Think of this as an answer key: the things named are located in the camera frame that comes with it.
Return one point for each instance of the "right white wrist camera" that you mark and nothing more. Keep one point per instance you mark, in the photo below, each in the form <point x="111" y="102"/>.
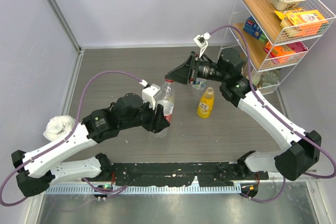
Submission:
<point x="202" y="42"/>

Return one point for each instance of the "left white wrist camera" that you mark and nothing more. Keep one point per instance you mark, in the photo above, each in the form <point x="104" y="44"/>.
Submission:
<point x="149" y="93"/>

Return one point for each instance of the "white wire shelf rack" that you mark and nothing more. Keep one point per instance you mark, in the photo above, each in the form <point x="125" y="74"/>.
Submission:
<point x="277" y="34"/>

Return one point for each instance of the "blue snack box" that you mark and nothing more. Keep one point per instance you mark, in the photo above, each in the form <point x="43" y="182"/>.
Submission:
<point x="253" y="29"/>

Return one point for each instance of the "white crumpled cloth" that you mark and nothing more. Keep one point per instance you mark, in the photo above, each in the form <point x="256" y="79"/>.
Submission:
<point x="59" y="126"/>

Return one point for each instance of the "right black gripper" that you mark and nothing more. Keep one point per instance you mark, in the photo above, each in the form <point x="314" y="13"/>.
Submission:
<point x="181" y="74"/>

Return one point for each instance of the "pale green bottle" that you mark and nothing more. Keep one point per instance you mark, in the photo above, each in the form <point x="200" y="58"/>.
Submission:
<point x="255" y="77"/>

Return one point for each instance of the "orange red snack pack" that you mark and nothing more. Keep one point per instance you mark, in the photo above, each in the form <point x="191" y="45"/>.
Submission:
<point x="281" y="54"/>

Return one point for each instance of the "red cap clear bottle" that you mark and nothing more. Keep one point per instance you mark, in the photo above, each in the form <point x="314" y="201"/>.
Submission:
<point x="167" y="99"/>

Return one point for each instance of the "white slotted cable duct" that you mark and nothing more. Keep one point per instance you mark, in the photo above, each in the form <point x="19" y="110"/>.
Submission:
<point x="81" y="189"/>

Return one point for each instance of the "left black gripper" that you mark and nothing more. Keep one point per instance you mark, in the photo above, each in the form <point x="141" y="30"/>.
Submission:
<point x="158" y="121"/>

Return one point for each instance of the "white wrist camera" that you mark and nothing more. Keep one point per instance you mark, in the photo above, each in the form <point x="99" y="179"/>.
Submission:
<point x="149" y="93"/>
<point x="202" y="42"/>

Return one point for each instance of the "clear Pocari water bottle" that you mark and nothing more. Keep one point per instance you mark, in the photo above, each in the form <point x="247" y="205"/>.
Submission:
<point x="198" y="86"/>

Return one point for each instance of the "yellow juice bottle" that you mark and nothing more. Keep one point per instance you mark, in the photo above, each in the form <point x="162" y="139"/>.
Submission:
<point x="206" y="103"/>

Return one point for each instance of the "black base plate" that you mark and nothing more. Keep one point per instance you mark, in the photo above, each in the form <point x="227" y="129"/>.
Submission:
<point x="177" y="174"/>

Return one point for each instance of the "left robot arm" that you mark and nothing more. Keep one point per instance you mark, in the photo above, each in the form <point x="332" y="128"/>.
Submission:
<point x="39" y="169"/>

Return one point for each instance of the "orange yellow snack box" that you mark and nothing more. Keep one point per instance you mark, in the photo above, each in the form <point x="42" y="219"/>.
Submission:
<point x="300" y="22"/>

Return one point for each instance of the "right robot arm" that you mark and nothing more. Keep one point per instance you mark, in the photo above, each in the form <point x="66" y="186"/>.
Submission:
<point x="298" y="148"/>

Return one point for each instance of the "clear glass jar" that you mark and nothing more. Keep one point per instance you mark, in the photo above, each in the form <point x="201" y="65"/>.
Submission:
<point x="270" y="78"/>

